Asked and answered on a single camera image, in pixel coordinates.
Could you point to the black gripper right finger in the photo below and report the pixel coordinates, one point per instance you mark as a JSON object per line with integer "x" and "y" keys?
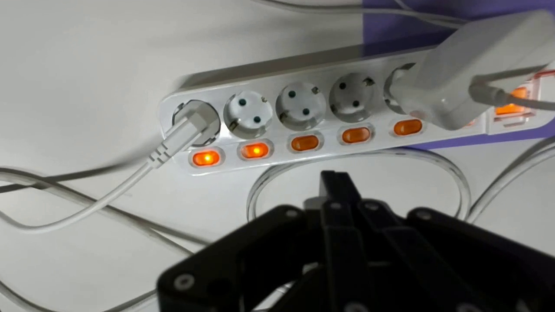
{"x": 460, "y": 268}

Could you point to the white power strip orange switches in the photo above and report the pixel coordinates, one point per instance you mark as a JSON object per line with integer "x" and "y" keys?
{"x": 298, "y": 110}

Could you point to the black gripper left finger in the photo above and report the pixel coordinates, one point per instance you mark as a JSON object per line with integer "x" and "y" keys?
{"x": 312, "y": 254}

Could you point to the white power adapter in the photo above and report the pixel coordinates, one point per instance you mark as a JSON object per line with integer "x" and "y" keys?
{"x": 475, "y": 69}

